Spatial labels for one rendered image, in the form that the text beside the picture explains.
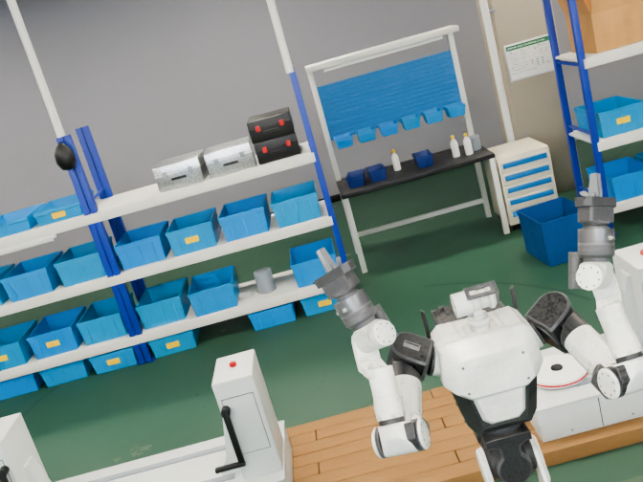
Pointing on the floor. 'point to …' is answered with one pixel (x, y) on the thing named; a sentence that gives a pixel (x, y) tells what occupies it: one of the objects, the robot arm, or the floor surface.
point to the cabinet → (521, 176)
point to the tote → (550, 230)
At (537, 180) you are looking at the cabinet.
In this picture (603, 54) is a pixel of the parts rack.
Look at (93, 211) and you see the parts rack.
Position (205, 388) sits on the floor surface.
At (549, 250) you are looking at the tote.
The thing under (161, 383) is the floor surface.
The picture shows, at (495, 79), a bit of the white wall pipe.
